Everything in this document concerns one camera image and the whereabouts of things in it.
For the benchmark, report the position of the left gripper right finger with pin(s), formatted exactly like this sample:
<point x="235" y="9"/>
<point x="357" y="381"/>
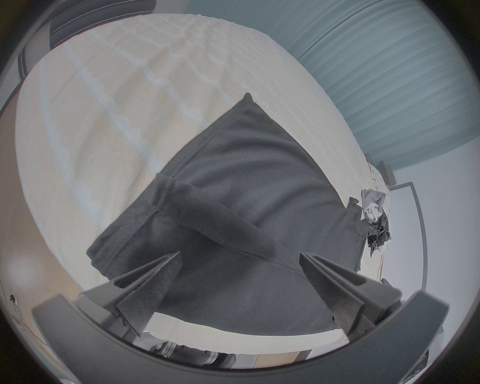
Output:
<point x="337" y="296"/>

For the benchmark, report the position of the blue-green curtain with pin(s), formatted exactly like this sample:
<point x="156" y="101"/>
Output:
<point x="262" y="18"/>
<point x="393" y="93"/>

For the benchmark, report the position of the white printed pillow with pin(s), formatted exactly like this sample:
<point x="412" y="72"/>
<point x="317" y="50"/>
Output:
<point x="377" y="180"/>

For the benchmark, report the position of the bed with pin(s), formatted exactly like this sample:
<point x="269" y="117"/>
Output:
<point x="112" y="112"/>

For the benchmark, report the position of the black chest of drawers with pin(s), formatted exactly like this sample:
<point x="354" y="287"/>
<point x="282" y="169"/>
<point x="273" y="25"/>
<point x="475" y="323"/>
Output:
<point x="93" y="18"/>

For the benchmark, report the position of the grey bedside table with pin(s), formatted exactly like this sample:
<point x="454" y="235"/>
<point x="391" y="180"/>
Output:
<point x="390" y="174"/>

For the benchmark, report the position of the black T-shirt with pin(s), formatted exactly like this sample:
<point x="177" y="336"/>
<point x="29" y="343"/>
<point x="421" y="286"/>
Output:
<point x="240" y="187"/>

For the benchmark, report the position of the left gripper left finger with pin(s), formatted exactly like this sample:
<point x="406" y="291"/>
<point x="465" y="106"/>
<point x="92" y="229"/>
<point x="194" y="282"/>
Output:
<point x="150" y="296"/>

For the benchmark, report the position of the pile of clothes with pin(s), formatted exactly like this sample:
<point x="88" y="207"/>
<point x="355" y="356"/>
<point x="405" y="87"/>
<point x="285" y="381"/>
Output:
<point x="375" y="202"/>

